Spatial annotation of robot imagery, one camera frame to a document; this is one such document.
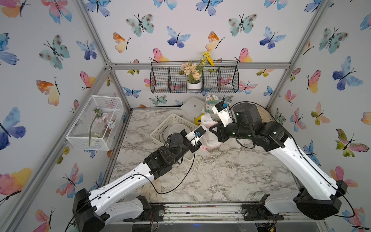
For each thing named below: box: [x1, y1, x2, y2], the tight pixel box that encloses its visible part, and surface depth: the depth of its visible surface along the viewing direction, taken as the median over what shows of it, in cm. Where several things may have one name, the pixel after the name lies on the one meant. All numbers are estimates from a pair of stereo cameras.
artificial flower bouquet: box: [179, 51, 215, 84], surface depth 84 cm
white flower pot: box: [186, 79, 202, 90], surface depth 93 cm
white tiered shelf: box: [180, 96, 206, 118], surface depth 103 cm
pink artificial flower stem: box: [88, 106, 109, 146], surface depth 76 cm
